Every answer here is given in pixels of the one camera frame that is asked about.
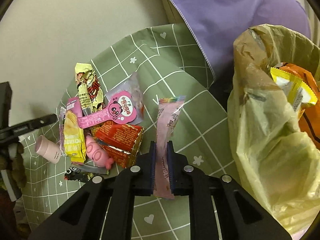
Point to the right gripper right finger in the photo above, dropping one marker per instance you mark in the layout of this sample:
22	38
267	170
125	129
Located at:
186	180

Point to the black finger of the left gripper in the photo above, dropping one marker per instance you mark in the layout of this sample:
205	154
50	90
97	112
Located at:
17	130

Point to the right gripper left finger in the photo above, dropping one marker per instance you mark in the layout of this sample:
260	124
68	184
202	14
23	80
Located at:
137	180

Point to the red gold snack wrapper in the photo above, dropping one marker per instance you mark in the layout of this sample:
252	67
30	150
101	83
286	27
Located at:
121	141

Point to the black silver snack wrapper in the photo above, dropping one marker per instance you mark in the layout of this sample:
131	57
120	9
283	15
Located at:
84	173

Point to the pink chips bag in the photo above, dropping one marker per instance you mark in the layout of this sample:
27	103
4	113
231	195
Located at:
72	139

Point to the long pink snack wrapper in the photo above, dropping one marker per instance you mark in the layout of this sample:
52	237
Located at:
168	113

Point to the pale yellow red snack wrapper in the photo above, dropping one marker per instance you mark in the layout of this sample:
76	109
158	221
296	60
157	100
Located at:
90	92

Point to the orange snack bag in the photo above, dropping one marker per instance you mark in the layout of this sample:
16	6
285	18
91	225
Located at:
310	120

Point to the yellow-green plastic trash bag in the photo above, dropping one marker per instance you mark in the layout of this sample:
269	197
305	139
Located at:
278	164

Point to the left hand brown glove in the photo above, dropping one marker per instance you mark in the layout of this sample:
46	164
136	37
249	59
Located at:
11	159

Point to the pink pig toy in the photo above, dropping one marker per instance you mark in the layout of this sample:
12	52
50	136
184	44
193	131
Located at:
97	154

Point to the pink panda clear packet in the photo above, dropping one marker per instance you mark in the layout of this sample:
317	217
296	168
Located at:
125	105

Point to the green checked bed sheet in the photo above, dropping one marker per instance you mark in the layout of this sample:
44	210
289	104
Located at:
169	63

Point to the purple pillow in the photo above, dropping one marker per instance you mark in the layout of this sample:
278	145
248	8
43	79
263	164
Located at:
215	24

